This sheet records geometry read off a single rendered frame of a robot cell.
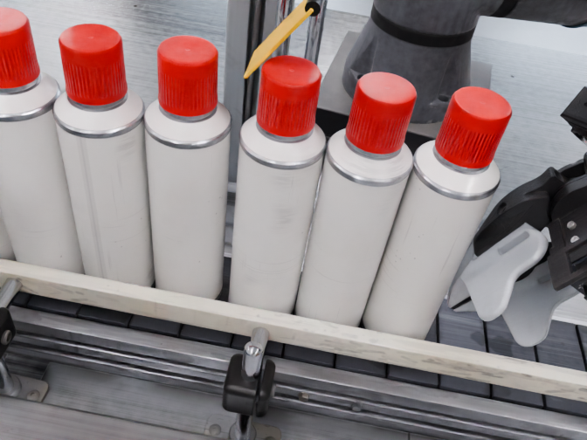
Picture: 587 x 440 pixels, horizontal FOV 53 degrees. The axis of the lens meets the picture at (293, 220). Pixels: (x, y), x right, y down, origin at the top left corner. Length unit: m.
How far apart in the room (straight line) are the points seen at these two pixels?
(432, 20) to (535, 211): 0.32
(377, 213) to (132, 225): 0.16
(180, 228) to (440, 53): 0.38
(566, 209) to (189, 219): 0.23
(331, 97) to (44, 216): 0.39
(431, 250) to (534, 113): 0.53
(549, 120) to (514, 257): 0.51
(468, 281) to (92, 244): 0.25
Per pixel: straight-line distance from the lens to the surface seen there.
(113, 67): 0.35
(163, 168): 0.36
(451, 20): 0.65
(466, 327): 0.49
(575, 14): 0.70
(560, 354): 0.52
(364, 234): 0.36
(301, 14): 0.32
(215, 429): 0.46
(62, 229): 0.44
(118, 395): 0.48
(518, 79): 0.95
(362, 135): 0.33
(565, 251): 0.35
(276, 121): 0.33
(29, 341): 0.49
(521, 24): 1.13
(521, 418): 0.47
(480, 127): 0.33
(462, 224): 0.36
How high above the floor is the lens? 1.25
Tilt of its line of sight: 44 degrees down
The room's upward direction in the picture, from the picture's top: 9 degrees clockwise
